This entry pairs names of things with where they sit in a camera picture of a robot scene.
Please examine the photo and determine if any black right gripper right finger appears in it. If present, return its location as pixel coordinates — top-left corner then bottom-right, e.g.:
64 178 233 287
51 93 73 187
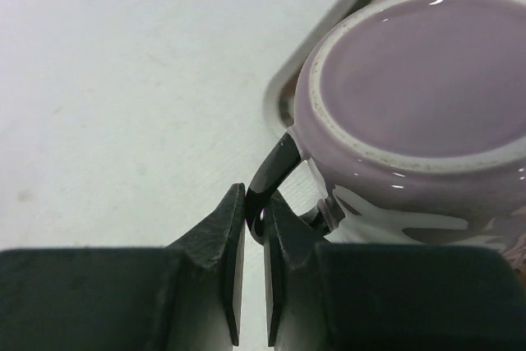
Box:
264 196 525 350

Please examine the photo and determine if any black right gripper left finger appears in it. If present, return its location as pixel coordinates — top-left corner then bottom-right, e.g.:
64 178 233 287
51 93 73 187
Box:
1 183 245 350

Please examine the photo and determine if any lilac mug black handle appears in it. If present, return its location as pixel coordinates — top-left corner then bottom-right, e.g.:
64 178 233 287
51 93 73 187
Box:
245 0 525 268

